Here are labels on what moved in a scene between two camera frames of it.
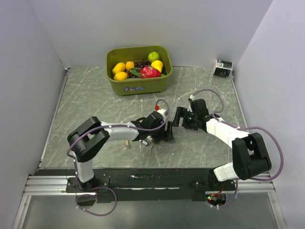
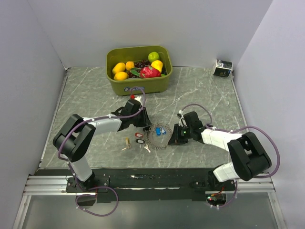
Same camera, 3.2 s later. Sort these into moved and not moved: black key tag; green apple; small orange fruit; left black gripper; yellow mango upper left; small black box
Moved: black key tag; left black gripper
Not moved: yellow mango upper left; small orange fruit; small black box; green apple
